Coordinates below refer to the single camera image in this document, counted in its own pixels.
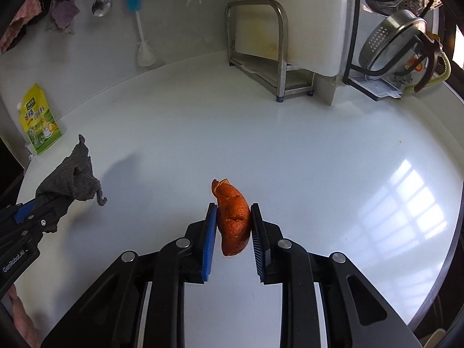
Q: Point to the person's left hand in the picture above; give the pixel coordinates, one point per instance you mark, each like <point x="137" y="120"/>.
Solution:
<point x="23" y="322"/>

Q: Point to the orange peel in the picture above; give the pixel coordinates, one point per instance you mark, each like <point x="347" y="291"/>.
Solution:
<point x="232" y="221"/>

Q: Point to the white bottle brush blue head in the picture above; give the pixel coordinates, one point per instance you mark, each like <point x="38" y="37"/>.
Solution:
<point x="139" y="25"/>

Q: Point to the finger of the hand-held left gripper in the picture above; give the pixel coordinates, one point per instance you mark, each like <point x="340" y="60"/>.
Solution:
<point x="50" y="217"/>
<point x="25" y="212"/>

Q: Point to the white cutting board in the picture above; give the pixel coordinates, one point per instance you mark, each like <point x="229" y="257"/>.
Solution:
<point x="311" y="18"/>

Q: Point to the yellow seasoning pouch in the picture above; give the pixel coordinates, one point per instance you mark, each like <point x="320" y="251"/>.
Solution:
<point x="40" y="123"/>

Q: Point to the grey drip tray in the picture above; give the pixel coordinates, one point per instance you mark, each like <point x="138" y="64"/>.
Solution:
<point x="373" y="87"/>

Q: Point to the metal cutting board rack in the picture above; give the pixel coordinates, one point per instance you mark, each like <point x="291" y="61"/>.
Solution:
<point x="281" y="43"/>

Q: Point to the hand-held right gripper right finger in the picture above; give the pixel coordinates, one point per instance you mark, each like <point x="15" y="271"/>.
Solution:
<point x="258" y="239"/>

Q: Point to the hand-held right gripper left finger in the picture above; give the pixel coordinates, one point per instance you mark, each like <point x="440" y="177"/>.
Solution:
<point x="209" y="239"/>

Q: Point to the metal colander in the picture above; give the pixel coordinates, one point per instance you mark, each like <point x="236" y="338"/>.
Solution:
<point x="384" y="40"/>

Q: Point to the pink hanging cloth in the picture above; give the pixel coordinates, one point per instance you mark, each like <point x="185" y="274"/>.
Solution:
<point x="21" y="11"/>

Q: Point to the purple grey hanging cloth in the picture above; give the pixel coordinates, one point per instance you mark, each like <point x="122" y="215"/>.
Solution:
<point x="63" y="11"/>

